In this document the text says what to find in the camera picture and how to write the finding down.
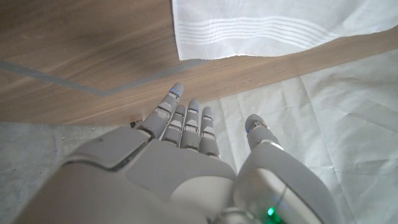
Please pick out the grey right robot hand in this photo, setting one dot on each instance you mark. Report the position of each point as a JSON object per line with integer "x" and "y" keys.
{"x": 149, "y": 180}

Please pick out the white striped handkerchief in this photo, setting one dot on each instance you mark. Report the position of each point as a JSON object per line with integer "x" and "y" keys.
{"x": 264, "y": 28}

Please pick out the grey tape outline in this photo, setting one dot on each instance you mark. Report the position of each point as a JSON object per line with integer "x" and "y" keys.
{"x": 46, "y": 77}

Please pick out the white backdrop sheet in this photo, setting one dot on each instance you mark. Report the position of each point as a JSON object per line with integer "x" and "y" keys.
{"x": 342, "y": 124}

